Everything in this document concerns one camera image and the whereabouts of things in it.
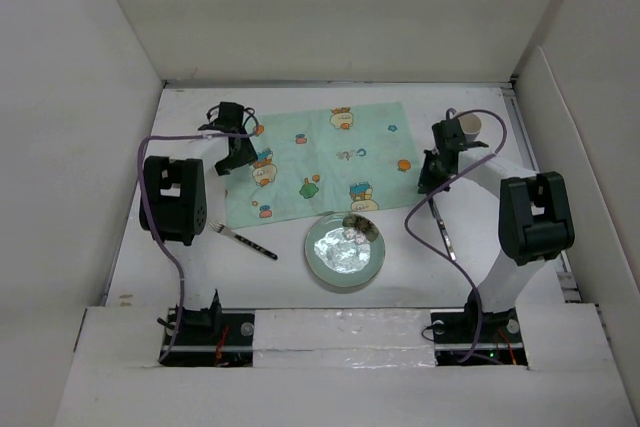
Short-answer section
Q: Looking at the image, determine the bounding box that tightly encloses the fork with black handle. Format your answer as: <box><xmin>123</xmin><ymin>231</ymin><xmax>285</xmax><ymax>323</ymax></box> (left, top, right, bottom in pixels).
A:
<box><xmin>208</xmin><ymin>220</ymin><xmax>278</xmax><ymax>261</ymax></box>

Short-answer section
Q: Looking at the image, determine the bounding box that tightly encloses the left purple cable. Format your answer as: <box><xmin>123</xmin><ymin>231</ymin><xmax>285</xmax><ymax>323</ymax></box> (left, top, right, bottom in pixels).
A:
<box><xmin>136</xmin><ymin>105</ymin><xmax>264</xmax><ymax>363</ymax></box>

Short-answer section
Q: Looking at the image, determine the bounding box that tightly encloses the green floral plate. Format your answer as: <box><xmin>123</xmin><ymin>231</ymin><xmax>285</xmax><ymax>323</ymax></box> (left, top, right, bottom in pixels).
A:
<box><xmin>304</xmin><ymin>212</ymin><xmax>386</xmax><ymax>290</ymax></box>

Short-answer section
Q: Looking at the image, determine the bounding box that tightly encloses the silver table knife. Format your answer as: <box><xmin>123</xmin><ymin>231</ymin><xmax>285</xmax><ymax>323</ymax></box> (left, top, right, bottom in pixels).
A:
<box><xmin>429</xmin><ymin>199</ymin><xmax>456</xmax><ymax>261</ymax></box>

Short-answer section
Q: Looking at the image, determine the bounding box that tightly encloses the lavender mug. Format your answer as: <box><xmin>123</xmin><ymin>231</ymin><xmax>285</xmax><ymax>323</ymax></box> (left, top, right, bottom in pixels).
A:
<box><xmin>445</xmin><ymin>108</ymin><xmax>483</xmax><ymax>142</ymax></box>

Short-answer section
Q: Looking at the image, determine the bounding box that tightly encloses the green cartoon print cloth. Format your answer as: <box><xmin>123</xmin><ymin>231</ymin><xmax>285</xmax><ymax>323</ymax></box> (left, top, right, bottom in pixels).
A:
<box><xmin>225</xmin><ymin>102</ymin><xmax>422</xmax><ymax>229</ymax></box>

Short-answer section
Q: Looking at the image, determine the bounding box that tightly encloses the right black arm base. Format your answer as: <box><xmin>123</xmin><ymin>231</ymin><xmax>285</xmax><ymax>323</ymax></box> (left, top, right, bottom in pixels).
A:
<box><xmin>421</xmin><ymin>292</ymin><xmax>528</xmax><ymax>366</ymax></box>

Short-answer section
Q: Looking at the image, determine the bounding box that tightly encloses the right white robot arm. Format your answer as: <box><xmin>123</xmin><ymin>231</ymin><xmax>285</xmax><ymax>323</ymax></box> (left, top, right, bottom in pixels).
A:
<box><xmin>418</xmin><ymin>118</ymin><xmax>575</xmax><ymax>341</ymax></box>

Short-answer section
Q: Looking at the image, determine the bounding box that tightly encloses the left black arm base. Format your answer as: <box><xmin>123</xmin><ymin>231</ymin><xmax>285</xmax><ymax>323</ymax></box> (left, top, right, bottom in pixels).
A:
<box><xmin>157</xmin><ymin>292</ymin><xmax>256</xmax><ymax>368</ymax></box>

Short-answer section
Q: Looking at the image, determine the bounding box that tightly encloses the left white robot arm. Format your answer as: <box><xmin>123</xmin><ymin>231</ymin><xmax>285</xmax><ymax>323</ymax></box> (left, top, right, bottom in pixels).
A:
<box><xmin>136</xmin><ymin>102</ymin><xmax>261</xmax><ymax>316</ymax></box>

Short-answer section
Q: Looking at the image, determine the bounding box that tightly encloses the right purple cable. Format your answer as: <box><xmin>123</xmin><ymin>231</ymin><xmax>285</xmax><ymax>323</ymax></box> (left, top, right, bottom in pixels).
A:
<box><xmin>403</xmin><ymin>108</ymin><xmax>510</xmax><ymax>363</ymax></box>

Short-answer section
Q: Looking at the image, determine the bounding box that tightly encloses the purple cable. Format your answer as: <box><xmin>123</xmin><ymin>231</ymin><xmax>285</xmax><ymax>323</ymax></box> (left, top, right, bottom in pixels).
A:
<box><xmin>403</xmin><ymin>108</ymin><xmax>510</xmax><ymax>363</ymax></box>
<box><xmin>136</xmin><ymin>105</ymin><xmax>264</xmax><ymax>363</ymax></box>

